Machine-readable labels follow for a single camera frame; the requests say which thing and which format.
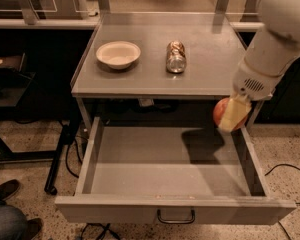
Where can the brown shoe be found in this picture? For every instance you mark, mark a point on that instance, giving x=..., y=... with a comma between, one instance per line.
x=34, y=227
x=8, y=188

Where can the white paper bowl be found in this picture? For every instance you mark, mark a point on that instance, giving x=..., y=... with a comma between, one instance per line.
x=118, y=54

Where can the crushed soda can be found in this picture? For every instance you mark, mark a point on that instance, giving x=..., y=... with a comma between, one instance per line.
x=176, y=61

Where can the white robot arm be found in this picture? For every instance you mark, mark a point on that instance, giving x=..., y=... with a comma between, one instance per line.
x=275, y=46

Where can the grey open top drawer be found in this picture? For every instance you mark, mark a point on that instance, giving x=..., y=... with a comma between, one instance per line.
x=130, y=172

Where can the black side desk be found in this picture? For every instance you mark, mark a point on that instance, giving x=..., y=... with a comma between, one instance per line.
x=14, y=83

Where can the grey metal cabinet table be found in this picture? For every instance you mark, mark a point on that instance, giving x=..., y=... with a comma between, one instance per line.
x=213, y=50

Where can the black drawer handle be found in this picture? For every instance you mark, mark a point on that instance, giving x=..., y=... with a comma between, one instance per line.
x=170, y=218

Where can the red apple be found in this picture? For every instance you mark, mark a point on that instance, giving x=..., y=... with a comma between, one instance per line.
x=217, y=112

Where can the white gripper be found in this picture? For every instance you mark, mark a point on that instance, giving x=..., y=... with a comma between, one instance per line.
x=251, y=83

